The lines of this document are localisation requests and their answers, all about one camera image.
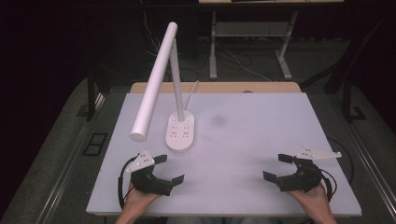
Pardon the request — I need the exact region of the white desk lamp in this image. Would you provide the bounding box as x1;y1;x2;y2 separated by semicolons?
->
129;21;195;154

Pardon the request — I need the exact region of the black floor socket frame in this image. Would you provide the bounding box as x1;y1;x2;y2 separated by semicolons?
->
81;132;109;157

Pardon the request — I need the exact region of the thin black cable loop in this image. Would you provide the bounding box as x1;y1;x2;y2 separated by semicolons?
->
326;135;355;185

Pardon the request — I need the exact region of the white lamp cable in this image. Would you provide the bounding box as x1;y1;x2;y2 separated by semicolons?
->
183;79;200;111

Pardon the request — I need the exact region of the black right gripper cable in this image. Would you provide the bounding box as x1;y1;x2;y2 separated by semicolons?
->
319;169;338;203

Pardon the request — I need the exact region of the grey metal-frame desk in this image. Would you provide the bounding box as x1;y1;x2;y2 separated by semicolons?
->
198;0;346;81

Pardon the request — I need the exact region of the black metal stand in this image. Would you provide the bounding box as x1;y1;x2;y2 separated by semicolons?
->
76;68;107;122
300;12;396;124

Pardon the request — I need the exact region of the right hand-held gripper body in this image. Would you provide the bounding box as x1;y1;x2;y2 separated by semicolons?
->
275;146;343;193

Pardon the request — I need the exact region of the white floor cable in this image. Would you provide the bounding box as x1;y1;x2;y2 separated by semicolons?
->
223;49;273;83

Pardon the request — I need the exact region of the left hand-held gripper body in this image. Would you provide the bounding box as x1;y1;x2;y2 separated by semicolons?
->
125;149;174;197

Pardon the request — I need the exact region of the person's left hand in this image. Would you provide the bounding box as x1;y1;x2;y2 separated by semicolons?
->
123;186;162;217

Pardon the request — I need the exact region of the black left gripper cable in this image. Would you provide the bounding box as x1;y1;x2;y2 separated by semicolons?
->
117;154;140;210

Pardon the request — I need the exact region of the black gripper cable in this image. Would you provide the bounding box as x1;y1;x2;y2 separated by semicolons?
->
117;154;140;210
319;169;338;203

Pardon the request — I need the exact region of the person's right hand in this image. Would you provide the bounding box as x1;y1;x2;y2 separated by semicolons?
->
286;184;334;217

